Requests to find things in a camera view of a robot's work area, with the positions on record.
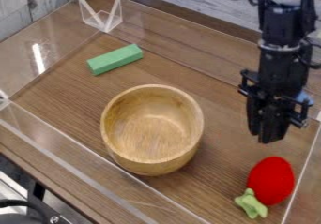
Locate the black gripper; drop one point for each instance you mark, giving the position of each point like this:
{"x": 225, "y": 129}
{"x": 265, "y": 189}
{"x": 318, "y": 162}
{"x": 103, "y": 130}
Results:
{"x": 277, "y": 101}

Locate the red plush strawberry toy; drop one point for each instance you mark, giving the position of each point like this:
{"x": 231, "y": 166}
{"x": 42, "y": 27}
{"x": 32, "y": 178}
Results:
{"x": 270, "y": 184}

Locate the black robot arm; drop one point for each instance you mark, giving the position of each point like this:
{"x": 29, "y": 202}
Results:
{"x": 286, "y": 22}

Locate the wooden bowl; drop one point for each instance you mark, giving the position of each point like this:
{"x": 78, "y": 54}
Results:
{"x": 151, "y": 127}

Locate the green rectangular block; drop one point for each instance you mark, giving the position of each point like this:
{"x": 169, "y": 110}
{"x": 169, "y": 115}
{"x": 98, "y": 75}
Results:
{"x": 114, "y": 59}

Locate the clear acrylic tray wall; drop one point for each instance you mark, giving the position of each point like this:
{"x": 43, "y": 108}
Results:
{"x": 50, "y": 118}

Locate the clear acrylic corner bracket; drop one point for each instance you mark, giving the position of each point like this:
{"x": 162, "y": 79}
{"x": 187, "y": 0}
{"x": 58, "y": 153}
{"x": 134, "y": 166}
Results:
{"x": 102, "y": 20}

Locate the black metal table mount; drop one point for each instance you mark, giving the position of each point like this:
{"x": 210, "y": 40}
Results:
{"x": 25, "y": 209}

